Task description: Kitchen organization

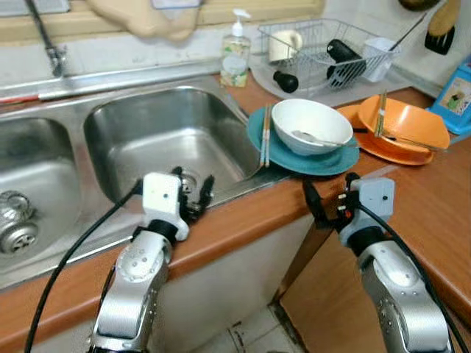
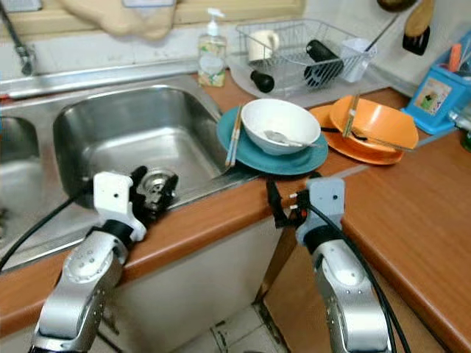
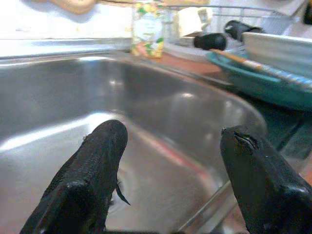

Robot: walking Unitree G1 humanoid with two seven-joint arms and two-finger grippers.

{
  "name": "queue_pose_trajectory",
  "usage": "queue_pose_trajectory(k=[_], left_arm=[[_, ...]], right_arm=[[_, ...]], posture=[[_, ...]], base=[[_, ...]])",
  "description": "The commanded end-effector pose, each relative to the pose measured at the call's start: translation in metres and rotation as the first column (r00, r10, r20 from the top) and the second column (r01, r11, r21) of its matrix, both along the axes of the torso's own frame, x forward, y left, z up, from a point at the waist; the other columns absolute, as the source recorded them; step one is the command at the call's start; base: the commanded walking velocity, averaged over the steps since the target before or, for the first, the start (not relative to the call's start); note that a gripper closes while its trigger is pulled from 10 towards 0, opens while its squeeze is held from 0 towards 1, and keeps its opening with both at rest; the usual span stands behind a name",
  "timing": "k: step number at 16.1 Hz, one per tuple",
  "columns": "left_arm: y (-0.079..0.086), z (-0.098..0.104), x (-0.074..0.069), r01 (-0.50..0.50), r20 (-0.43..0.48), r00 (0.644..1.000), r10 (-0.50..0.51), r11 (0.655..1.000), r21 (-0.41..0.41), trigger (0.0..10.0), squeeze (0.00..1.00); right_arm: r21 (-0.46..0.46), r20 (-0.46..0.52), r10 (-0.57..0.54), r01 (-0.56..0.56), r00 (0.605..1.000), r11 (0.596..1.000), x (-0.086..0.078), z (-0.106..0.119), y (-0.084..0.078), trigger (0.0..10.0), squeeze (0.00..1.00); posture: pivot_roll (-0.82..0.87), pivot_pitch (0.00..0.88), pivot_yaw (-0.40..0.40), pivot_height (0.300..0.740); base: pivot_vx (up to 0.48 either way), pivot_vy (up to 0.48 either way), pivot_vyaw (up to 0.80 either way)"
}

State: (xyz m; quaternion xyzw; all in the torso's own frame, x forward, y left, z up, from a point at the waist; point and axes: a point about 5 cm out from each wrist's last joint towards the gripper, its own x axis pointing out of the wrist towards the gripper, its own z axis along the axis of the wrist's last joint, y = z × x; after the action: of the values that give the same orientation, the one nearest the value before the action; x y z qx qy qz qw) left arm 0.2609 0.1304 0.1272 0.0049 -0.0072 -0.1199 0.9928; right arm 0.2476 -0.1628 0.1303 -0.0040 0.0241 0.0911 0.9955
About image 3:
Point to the floral print soap dispenser bottle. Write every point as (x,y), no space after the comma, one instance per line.
(147,29)

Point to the beige plastic container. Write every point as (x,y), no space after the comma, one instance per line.
(73,6)

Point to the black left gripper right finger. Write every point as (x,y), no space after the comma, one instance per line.
(263,185)

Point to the patterned wooden chopstick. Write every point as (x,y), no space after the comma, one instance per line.
(253,64)

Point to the stainless steel double sink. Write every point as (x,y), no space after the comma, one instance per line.
(73,97)

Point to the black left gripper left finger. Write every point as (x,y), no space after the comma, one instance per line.
(92,165)

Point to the black rounded pestle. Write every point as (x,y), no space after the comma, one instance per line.
(210,41)

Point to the teal round plate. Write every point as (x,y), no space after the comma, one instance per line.
(263,90)

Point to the white ceramic bowl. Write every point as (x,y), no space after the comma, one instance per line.
(278,51)

